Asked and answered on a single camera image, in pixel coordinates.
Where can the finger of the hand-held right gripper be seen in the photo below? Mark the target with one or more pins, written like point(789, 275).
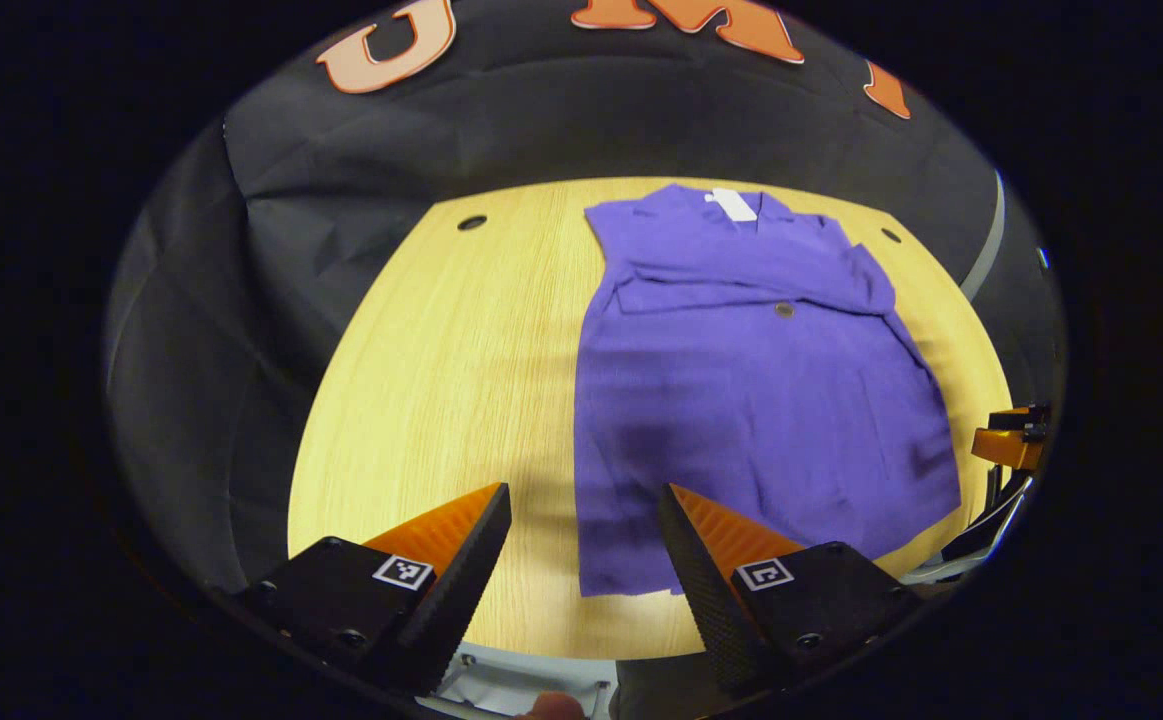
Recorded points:
point(1006, 447)

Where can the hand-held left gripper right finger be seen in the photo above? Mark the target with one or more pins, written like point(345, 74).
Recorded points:
point(706, 600)

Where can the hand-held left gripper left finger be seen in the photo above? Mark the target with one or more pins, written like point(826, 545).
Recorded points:
point(456, 600)

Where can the purple shirt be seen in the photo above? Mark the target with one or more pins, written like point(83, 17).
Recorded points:
point(741, 400)

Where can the plain black curtain cloth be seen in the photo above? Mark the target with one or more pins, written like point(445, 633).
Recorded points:
point(1031, 330)
point(201, 400)

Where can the white backdrop stand pole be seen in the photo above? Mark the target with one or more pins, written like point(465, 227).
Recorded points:
point(988, 245)

